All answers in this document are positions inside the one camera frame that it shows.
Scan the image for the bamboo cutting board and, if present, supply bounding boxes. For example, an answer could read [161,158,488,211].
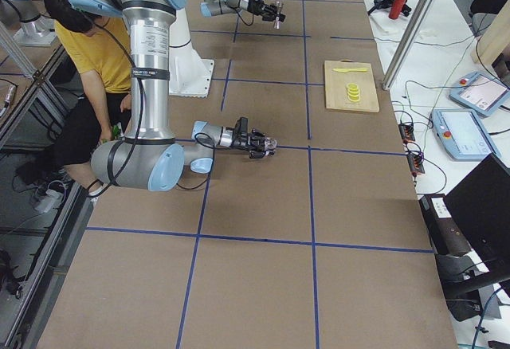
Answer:
[324,61,379,113]

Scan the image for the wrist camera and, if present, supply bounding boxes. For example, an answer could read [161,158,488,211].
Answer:
[234,117,248,135]

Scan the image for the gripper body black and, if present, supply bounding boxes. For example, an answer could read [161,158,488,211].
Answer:
[230,129,260,154]
[245,0,272,18]

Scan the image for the lemon slice leftmost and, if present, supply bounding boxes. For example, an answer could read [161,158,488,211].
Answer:
[347,96,361,103]

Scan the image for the yellow plastic knife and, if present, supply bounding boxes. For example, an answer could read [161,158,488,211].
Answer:
[332,68,368,73]

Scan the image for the person in yellow shirt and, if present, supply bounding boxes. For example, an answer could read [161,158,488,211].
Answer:
[41,0,135,198]

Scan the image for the steel double jigger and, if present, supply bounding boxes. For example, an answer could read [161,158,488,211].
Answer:
[273,1,283,29]

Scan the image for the wooden block upright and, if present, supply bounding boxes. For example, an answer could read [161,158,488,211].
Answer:
[471,0,510,66]

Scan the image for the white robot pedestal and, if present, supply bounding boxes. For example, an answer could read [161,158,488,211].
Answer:
[169,9,214,98]

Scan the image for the brown paper table cover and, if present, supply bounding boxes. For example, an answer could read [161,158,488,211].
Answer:
[37,0,457,348]

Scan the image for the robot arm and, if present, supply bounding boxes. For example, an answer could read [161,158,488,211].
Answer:
[69,0,277,191]
[201,0,286,29]

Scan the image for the teach pendant far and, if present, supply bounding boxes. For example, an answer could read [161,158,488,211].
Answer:
[449,72,509,117]

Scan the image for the teach pendant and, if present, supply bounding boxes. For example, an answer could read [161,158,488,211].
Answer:
[431,108,501,162]
[449,72,509,117]

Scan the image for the clear glass measuring cup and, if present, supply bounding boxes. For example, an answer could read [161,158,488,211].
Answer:
[264,137,277,156]

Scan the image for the aluminium frame post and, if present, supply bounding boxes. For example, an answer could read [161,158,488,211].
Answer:
[382,0,434,90]

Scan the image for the teach pendant near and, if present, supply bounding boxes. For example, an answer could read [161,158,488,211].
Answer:
[431,108,501,162]

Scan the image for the black monitor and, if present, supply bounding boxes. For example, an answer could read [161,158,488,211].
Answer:
[430,154,509,299]

